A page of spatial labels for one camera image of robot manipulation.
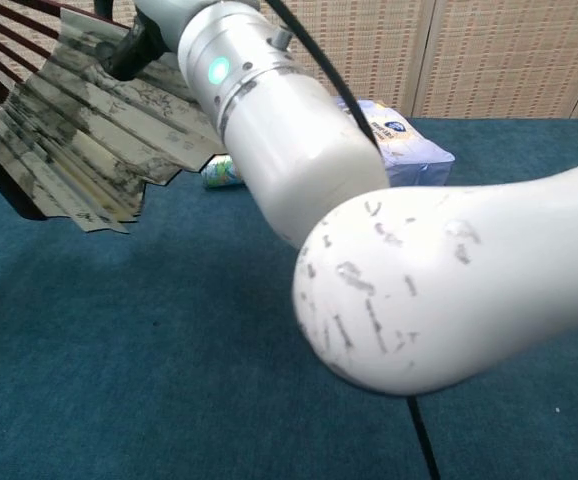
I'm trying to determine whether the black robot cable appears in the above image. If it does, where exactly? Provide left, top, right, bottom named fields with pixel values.
left=266, top=0, right=442, bottom=480

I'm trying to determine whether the light blue drink can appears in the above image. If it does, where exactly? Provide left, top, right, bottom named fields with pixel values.
left=199, top=154, right=246, bottom=192

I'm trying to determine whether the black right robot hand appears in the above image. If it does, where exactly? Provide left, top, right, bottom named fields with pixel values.
left=93, top=0, right=171, bottom=82

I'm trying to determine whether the light blue tissue pack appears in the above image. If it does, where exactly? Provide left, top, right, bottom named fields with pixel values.
left=332, top=96, right=457, bottom=188

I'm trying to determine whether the teal table cloth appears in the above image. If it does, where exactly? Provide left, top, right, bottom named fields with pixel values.
left=0, top=117, right=578, bottom=480

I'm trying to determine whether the red paper folding fan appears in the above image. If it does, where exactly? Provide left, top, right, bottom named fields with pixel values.
left=0, top=0, right=230, bottom=236

